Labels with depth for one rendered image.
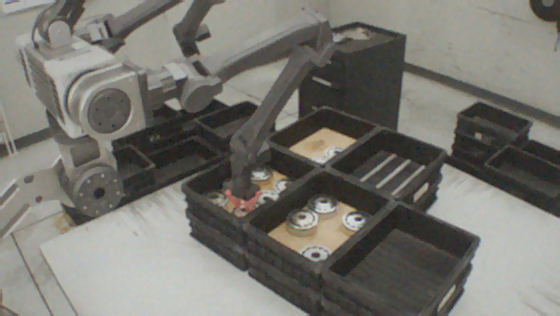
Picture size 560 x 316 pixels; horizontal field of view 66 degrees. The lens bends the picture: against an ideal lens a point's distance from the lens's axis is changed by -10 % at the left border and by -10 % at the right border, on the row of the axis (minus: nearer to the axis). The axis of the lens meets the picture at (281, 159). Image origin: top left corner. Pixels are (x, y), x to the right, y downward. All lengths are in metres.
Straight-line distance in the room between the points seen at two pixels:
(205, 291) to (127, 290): 0.26
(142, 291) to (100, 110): 0.81
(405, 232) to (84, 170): 0.98
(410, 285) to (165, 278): 0.78
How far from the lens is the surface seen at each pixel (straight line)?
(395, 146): 1.94
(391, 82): 3.32
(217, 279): 1.58
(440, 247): 1.52
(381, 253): 1.48
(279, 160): 1.78
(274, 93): 1.29
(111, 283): 1.65
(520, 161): 2.72
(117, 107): 0.93
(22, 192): 1.34
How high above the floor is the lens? 1.82
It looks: 32 degrees down
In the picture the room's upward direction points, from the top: 1 degrees counter-clockwise
